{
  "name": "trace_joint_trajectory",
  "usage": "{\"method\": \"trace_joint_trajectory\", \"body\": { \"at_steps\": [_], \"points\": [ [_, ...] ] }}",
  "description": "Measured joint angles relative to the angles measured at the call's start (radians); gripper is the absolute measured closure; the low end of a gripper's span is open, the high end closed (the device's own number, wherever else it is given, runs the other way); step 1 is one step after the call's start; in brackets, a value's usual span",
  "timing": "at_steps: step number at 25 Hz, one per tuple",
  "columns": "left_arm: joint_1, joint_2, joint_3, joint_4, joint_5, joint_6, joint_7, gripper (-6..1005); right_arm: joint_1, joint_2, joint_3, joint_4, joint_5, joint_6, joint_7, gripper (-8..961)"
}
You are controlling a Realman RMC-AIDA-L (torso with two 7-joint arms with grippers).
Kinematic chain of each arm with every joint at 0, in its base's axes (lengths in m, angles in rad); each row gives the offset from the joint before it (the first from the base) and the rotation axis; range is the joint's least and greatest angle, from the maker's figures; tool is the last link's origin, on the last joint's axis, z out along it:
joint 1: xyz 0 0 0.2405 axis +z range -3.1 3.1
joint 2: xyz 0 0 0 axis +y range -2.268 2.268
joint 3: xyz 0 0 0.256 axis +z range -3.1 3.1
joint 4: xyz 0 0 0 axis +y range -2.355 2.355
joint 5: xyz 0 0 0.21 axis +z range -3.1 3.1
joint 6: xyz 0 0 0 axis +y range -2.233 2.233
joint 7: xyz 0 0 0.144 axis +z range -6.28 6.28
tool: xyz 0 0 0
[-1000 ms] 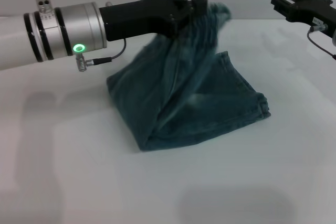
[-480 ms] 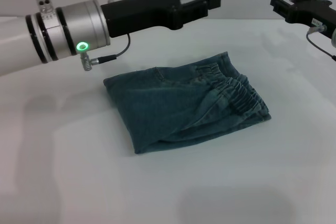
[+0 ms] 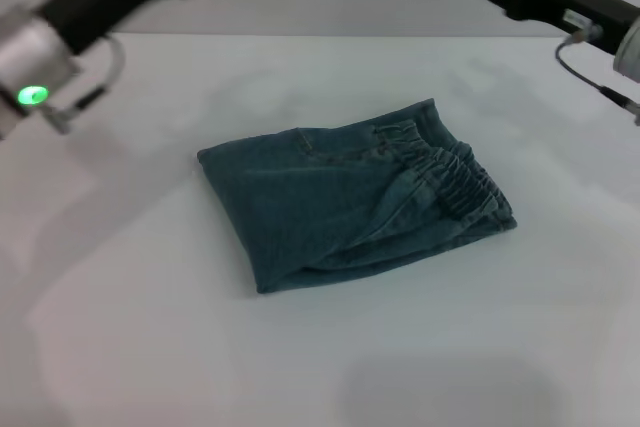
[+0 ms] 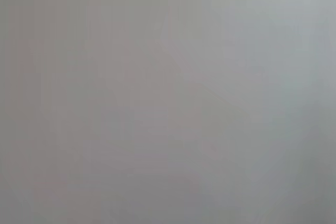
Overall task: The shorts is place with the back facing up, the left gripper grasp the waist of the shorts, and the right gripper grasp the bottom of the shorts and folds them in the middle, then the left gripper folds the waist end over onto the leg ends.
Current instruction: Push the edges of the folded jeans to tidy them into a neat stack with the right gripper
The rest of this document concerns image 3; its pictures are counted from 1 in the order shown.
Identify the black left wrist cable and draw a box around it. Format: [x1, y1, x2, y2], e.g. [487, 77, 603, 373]
[42, 35, 127, 137]

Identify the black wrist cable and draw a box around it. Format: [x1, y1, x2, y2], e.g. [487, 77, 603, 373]
[42, 35, 127, 137]
[553, 21, 640, 127]

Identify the blue denim shorts basketball print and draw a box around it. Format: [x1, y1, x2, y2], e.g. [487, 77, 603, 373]
[196, 96, 519, 296]

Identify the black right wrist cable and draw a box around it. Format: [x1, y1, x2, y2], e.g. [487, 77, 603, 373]
[553, 21, 640, 127]

